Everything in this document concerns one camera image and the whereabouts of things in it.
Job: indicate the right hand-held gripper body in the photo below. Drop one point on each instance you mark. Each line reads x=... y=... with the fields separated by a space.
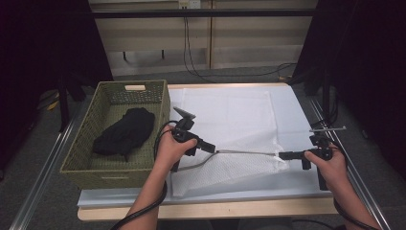
x=322 y=143

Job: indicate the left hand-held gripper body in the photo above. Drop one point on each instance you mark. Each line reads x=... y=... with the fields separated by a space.
x=185 y=131

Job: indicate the white mesh laundry bag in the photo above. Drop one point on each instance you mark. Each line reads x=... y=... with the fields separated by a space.
x=236 y=111

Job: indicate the black garment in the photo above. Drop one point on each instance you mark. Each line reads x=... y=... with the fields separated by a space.
x=127 y=131

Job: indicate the green woven basket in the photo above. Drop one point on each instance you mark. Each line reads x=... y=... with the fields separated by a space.
x=111 y=179

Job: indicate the person's left hand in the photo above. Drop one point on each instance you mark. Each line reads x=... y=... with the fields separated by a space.
x=170 y=155

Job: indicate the person's right hand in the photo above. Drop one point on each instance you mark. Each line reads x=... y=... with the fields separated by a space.
x=333 y=172

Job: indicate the white textured cloth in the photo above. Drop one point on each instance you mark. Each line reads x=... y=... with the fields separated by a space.
x=303 y=105

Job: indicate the dark curtain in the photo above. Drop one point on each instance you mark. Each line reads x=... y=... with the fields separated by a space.
x=32 y=48
x=367 y=64

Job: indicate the black metal stand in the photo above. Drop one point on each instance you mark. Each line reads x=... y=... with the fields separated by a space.
x=63 y=105

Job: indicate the black horizontal bar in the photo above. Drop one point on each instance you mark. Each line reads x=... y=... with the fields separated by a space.
x=223 y=12

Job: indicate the metal floor rail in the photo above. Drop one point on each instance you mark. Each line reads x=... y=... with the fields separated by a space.
x=367 y=198
x=48 y=159

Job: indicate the white wall socket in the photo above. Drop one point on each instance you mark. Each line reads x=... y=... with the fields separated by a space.
x=190 y=4

